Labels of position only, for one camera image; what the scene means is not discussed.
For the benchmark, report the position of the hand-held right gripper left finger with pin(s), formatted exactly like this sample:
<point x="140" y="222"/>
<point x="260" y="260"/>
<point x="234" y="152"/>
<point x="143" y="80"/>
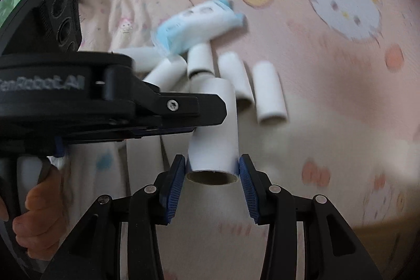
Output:
<point x="174" y="191"/>

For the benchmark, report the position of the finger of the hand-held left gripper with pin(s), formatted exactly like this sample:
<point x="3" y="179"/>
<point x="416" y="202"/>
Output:
<point x="131" y="135"/>
<point x="183" y="109"/>

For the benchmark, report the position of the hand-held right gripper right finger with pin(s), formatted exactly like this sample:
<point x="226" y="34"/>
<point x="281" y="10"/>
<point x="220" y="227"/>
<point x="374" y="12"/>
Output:
<point x="246" y="191"/>

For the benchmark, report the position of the cream cartoon printed blanket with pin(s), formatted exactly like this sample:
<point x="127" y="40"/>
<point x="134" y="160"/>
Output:
<point x="131" y="11"/>

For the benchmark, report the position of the white paper roll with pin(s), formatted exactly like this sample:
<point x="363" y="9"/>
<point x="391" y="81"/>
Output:
<point x="270" y="89"/>
<point x="236" y="80"/>
<point x="141" y="57"/>
<point x="165" y="73"/>
<point x="213" y="129"/>
<point x="200" y="58"/>
<point x="144" y="162"/>

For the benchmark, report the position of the pink cartoon printed mat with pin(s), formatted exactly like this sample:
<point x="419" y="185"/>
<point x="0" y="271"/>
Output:
<point x="328" y="103"/>

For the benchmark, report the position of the person's left hand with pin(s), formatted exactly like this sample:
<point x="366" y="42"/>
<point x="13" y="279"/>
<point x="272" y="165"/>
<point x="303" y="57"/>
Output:
<point x="39" y="217"/>

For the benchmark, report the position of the blue white tissue pack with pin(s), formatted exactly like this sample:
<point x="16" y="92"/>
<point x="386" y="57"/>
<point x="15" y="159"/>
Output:
<point x="197" y="24"/>

